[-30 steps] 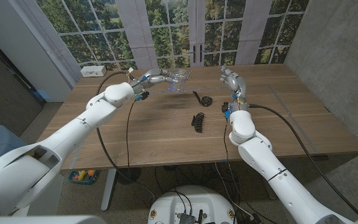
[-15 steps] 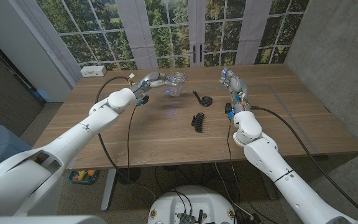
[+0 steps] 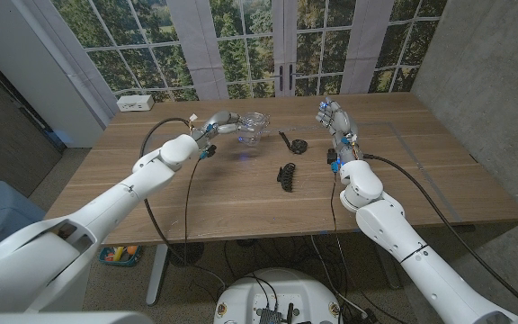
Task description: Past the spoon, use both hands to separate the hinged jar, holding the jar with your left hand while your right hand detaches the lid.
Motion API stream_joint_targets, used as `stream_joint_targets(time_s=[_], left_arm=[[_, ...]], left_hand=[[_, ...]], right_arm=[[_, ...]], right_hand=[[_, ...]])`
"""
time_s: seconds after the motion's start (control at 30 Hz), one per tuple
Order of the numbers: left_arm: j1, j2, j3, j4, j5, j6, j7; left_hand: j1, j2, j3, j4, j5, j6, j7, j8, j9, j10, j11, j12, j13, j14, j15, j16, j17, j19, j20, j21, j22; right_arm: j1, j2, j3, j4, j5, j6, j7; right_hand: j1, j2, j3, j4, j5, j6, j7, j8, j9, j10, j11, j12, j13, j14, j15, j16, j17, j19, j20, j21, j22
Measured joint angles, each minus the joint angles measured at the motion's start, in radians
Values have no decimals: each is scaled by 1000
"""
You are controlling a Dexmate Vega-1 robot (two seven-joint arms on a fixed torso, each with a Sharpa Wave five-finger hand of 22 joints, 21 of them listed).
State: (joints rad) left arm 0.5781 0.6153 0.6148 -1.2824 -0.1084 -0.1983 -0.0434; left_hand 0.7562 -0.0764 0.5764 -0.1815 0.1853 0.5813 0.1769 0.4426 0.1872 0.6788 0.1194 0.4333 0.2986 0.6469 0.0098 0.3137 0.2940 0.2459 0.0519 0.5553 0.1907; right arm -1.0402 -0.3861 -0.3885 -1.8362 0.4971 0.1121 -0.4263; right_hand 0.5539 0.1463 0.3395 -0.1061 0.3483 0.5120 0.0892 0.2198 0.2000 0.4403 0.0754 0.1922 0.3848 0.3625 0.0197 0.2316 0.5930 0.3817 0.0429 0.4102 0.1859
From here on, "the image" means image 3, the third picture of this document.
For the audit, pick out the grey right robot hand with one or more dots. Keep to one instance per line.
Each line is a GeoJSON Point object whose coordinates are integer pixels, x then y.
{"type": "Point", "coordinates": [342, 123]}

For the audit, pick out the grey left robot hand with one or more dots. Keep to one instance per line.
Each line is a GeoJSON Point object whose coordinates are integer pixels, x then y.
{"type": "Point", "coordinates": [218, 123]}

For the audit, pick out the clear glass hinged jar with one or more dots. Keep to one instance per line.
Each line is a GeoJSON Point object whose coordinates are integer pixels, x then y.
{"type": "Point", "coordinates": [254, 128]}

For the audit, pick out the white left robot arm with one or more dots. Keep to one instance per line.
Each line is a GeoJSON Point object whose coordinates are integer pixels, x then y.
{"type": "Point", "coordinates": [106, 211]}

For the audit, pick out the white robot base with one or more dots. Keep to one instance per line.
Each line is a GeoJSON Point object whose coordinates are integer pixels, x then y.
{"type": "Point", "coordinates": [286, 292]}

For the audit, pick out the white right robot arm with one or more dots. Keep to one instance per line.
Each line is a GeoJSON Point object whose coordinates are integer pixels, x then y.
{"type": "Point", "coordinates": [403, 243]}

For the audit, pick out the black spoon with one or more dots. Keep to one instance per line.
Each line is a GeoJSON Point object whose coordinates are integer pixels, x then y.
{"type": "Point", "coordinates": [298, 146]}

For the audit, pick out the black hair claw clip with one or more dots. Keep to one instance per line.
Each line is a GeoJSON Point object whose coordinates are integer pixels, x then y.
{"type": "Point", "coordinates": [287, 176]}

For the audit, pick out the printed window backdrop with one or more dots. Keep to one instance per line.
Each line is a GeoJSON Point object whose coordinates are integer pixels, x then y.
{"type": "Point", "coordinates": [250, 45]}

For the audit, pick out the white power strip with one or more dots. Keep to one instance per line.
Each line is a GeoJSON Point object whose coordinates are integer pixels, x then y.
{"type": "Point", "coordinates": [135, 103]}

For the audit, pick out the black round floor disc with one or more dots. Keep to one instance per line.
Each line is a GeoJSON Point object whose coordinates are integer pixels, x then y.
{"type": "Point", "coordinates": [191, 254]}

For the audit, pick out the grey concrete print backdrop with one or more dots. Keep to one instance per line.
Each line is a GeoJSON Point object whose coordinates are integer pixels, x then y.
{"type": "Point", "coordinates": [488, 90]}

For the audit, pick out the white table leg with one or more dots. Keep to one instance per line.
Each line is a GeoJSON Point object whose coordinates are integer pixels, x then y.
{"type": "Point", "coordinates": [155, 274]}

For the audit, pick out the teal basket with toys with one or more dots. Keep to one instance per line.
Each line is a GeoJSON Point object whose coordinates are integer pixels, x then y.
{"type": "Point", "coordinates": [119, 256]}

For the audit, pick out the white partition panel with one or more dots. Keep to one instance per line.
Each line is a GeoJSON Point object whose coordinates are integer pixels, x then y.
{"type": "Point", "coordinates": [29, 58]}

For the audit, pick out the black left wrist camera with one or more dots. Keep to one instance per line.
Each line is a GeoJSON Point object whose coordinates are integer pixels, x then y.
{"type": "Point", "coordinates": [208, 152]}

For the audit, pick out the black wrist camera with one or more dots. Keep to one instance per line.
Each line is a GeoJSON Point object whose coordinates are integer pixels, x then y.
{"type": "Point", "coordinates": [332, 157]}
{"type": "Point", "coordinates": [208, 152]}

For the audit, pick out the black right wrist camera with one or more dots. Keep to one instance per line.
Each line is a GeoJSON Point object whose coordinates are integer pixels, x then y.
{"type": "Point", "coordinates": [332, 157]}

